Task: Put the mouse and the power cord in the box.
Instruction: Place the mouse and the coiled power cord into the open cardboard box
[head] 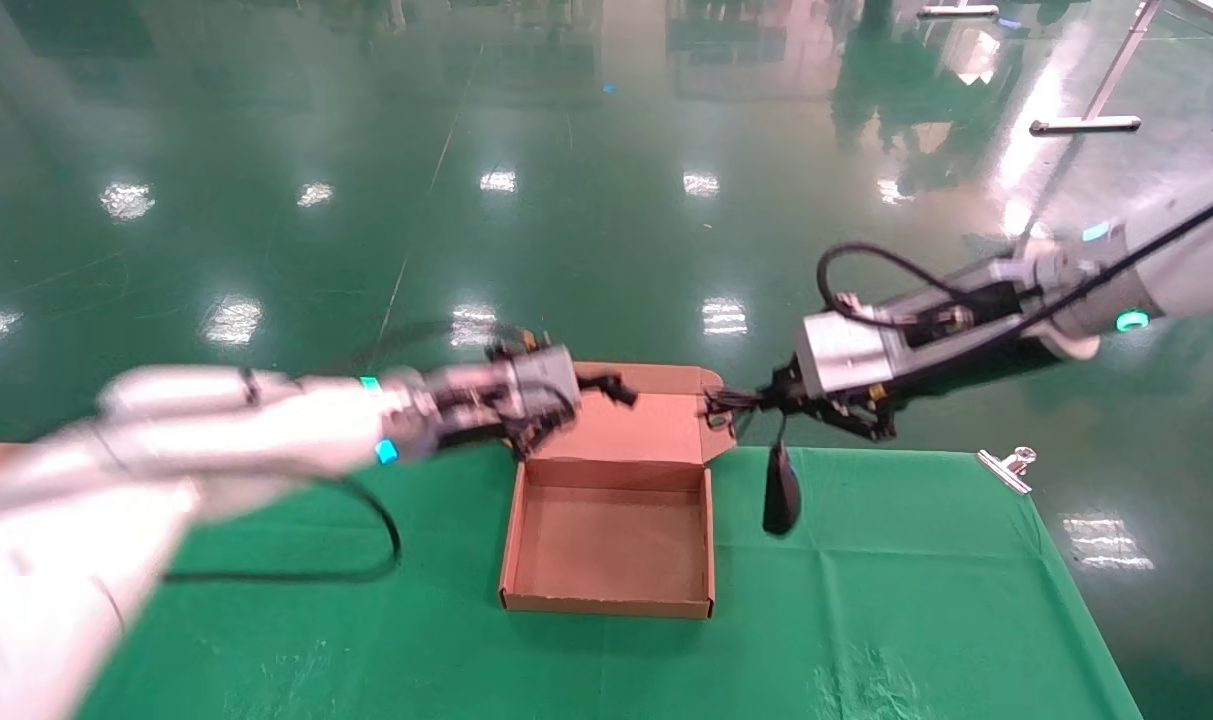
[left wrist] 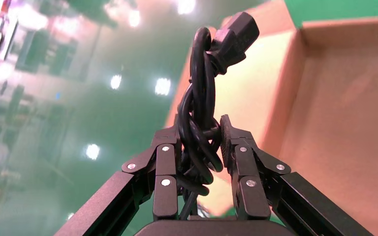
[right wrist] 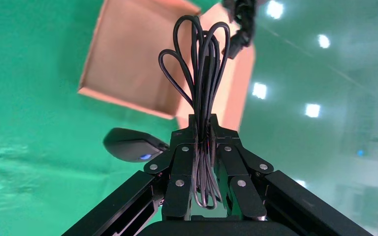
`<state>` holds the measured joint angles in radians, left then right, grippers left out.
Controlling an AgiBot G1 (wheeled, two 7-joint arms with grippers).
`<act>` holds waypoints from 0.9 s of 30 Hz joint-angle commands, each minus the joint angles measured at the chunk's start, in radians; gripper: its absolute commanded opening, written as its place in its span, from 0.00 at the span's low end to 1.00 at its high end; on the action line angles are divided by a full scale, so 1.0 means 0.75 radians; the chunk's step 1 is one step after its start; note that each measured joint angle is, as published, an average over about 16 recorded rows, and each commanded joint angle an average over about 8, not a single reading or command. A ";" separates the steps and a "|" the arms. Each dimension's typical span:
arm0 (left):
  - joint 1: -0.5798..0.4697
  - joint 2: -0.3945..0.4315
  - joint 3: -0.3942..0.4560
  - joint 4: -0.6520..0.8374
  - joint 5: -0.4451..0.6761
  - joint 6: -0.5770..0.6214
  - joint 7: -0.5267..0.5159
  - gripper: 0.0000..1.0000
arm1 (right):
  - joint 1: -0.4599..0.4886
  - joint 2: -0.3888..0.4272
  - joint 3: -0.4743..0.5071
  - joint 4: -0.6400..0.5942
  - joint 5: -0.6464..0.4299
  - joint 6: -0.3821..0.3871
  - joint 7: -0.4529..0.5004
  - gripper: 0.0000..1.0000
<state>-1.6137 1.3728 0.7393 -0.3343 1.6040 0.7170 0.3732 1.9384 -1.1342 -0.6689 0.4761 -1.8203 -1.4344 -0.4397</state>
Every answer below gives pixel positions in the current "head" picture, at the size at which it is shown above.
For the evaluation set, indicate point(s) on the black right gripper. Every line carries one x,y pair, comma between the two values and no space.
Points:
851,412

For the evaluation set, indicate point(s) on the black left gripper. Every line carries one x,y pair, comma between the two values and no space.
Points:
476,425

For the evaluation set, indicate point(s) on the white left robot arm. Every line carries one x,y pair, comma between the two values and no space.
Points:
216,420

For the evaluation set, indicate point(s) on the open brown cardboard box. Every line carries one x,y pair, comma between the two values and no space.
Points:
606,550

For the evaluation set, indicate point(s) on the green tablecloth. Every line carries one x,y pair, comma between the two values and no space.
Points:
866,600

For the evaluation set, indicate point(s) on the silver metal binder clip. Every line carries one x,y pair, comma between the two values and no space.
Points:
1001,470

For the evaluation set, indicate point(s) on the metal stand with pole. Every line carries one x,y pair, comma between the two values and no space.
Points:
1086,125

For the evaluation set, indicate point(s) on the short metal floor bar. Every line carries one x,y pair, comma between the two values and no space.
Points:
956,11

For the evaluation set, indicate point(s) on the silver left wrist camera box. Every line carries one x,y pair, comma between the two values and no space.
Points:
546,375

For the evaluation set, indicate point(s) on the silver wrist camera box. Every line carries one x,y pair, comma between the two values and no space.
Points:
846,350
546,375

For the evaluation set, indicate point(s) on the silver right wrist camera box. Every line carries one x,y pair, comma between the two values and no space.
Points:
846,350

